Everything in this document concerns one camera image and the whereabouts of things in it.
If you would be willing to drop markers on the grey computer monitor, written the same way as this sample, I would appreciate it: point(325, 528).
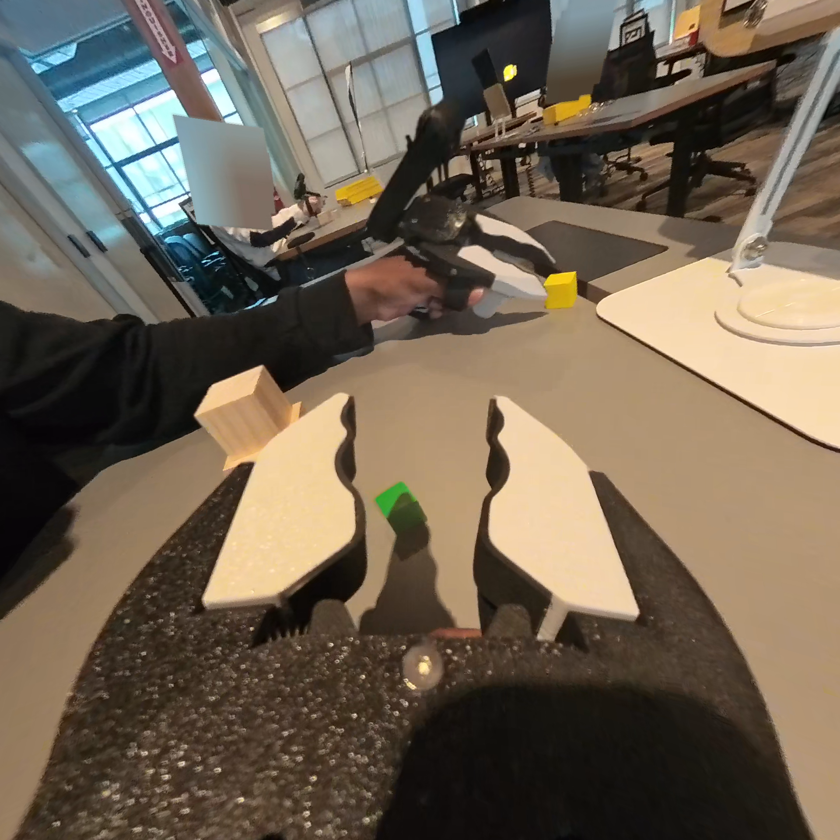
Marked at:
point(577, 46)

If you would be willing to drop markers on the person's left forearm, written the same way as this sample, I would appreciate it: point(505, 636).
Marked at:
point(164, 374)

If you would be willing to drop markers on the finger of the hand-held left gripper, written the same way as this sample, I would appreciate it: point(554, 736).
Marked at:
point(505, 282)
point(518, 246)

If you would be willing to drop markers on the red hanging banner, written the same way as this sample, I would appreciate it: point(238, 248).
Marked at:
point(161, 33)

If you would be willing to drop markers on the medium natural wooden cube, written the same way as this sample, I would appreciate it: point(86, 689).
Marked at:
point(236, 413)

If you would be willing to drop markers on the black desk mat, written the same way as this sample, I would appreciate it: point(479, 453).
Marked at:
point(590, 246)

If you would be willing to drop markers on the white desk lamp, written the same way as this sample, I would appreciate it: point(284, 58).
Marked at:
point(774, 308)

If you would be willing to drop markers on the white board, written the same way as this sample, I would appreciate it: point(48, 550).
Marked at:
point(689, 348)

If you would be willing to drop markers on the long wooden desk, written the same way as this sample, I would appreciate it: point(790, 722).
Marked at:
point(656, 98)

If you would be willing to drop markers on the yellow bin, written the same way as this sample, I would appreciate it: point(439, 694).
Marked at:
point(359, 190)

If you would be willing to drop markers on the yellow sticky note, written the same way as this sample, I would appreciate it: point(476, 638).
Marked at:
point(510, 72)

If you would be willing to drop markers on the yellow box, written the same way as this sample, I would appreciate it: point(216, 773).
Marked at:
point(565, 110)

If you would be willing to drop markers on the yellow wooden cube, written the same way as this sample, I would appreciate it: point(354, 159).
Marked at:
point(561, 290)

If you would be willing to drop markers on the small green wooden cube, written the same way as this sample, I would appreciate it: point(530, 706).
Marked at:
point(400, 506)

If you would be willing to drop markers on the black office chair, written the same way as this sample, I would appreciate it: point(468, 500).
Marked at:
point(695, 151)

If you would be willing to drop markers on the black computer monitor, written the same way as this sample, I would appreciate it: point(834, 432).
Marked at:
point(472, 46)

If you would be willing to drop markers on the large natural wooden cube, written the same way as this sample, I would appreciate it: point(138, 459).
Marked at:
point(239, 462)

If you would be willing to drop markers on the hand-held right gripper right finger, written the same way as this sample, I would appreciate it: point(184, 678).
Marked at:
point(558, 525)

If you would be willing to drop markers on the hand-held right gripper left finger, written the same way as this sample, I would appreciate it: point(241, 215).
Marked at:
point(289, 512)

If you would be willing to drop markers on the person's left hand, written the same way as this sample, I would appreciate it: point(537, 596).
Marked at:
point(387, 289)

